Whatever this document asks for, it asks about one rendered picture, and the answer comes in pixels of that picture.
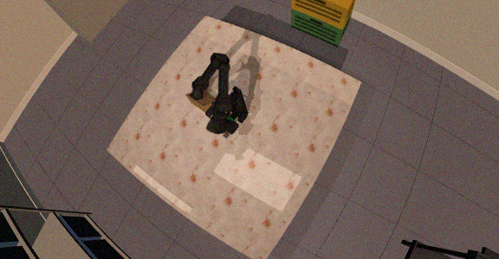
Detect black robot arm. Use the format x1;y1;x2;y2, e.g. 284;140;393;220
190;53;232;134

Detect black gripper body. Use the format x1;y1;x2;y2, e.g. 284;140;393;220
205;106;239;134

